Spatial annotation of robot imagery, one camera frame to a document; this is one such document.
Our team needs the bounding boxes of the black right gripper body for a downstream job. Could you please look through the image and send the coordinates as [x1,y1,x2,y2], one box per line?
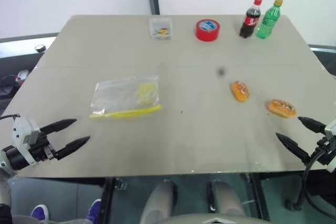
[310,136,336,166]

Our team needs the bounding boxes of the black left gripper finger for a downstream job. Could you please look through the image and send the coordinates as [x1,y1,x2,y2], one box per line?
[55,136,91,161]
[39,119,78,134]

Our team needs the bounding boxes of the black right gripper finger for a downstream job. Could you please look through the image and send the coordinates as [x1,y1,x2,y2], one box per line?
[297,115,327,134]
[275,132,312,165]

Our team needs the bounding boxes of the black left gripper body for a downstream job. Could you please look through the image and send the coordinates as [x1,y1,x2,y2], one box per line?
[28,131,57,163]

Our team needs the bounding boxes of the oblong orange bread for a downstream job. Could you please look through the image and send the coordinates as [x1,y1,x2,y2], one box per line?
[268,99,298,119]

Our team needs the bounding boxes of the clear yellow zip bag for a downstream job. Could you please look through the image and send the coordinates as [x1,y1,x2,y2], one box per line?
[88,74,163,120]

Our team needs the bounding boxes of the round orange bread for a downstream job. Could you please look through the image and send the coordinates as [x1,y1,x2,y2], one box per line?
[230,80,251,102]

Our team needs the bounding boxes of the black table leg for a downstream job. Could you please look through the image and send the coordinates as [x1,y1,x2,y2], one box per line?
[247,173,271,221]
[98,177,115,224]

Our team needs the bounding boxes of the purple shoe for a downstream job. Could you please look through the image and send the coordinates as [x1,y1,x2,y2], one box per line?
[86,198,102,222]
[30,204,50,221]

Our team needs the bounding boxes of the red white small device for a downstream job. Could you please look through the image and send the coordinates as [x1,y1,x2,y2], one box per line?
[16,69,30,81]

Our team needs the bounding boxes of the grey rounded shape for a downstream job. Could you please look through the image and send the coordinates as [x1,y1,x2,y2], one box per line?
[209,179,248,217]
[139,179,178,224]

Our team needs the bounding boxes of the grey robot torso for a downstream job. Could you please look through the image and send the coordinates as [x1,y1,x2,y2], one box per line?
[162,213,271,224]

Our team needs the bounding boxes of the green bottle yellow cap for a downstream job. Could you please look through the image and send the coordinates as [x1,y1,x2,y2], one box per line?
[256,0,284,39]

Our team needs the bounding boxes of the cola bottle red cap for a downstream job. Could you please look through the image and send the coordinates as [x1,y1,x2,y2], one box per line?
[238,0,263,39]

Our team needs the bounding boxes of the red tape roll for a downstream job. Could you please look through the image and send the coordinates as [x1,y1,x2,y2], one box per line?
[195,18,221,42]

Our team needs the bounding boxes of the clear plastic box coloured bits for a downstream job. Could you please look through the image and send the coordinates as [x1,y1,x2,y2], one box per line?
[149,17,173,41]

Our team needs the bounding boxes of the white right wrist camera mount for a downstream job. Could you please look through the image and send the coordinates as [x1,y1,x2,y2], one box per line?
[324,119,336,137]

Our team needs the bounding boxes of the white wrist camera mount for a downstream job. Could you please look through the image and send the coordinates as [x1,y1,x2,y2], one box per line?
[324,119,336,137]
[12,115,40,166]

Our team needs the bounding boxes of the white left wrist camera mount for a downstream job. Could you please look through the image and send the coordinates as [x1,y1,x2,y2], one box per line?
[12,115,40,166]

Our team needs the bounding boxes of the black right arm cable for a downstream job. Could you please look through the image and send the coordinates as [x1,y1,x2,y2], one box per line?
[301,140,336,213]

